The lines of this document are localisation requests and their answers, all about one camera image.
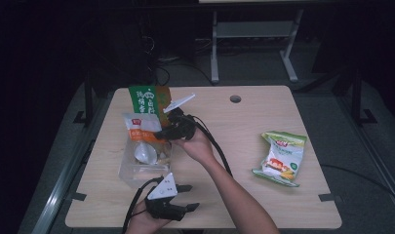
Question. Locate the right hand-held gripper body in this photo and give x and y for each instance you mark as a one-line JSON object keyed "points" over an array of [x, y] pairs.
{"points": [[180, 125]]}

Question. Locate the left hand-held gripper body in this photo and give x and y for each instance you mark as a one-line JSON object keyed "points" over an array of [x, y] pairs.
{"points": [[164, 198]]}

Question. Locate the white and orange snack packet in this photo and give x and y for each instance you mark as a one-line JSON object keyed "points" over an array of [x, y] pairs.
{"points": [[141, 130]]}

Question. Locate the clear plastic container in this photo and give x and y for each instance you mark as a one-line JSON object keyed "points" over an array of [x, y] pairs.
{"points": [[133, 172]]}

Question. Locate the green and white snack packet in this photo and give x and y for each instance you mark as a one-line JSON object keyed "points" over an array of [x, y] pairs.
{"points": [[283, 159]]}

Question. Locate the person's right hand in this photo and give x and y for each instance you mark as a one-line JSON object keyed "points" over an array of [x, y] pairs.
{"points": [[196, 146]]}

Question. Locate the person's left hand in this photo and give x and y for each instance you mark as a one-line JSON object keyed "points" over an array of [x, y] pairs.
{"points": [[143, 222]]}

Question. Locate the black metal stand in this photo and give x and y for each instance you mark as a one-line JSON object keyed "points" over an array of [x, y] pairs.
{"points": [[359, 97], [87, 100]]}

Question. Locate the white metal desk frame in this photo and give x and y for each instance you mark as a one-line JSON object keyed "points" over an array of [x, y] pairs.
{"points": [[253, 31]]}

